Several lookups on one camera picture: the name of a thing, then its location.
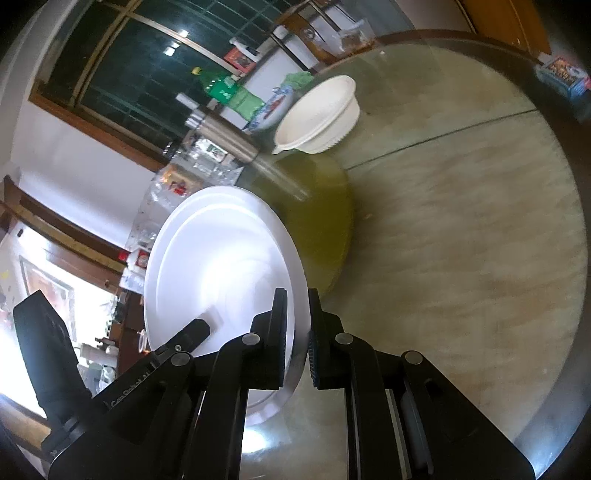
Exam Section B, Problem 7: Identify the stainless steel thermos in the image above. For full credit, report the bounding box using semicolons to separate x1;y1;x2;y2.
175;93;259;164

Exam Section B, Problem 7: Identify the clear plastic packaging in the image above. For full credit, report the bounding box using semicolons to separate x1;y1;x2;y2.
125;137;243;251

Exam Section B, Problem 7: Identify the gold round turntable mat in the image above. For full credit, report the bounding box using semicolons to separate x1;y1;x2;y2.
238;151;353;295

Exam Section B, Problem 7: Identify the beige paper bowl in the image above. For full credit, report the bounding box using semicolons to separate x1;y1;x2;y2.
273;75;361;155

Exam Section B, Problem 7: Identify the green soda bottle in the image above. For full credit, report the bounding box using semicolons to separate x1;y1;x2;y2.
191;67;266;121

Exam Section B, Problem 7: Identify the colourful small box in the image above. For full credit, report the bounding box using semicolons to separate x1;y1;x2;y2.
536;57;590;100

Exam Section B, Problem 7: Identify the white foam bowl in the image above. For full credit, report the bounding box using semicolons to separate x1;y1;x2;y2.
143;186;311;426

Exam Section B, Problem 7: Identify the red white box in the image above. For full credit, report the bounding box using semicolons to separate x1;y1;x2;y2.
118;248;149;276

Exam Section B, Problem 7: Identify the patterned ceramic dish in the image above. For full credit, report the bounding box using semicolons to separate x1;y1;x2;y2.
245;86;296;133

